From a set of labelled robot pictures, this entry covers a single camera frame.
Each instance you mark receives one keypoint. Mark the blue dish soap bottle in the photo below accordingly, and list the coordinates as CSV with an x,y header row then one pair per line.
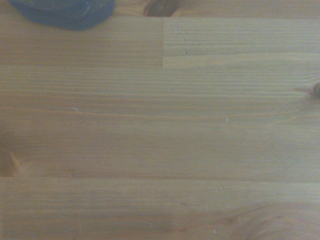
x,y
67,13

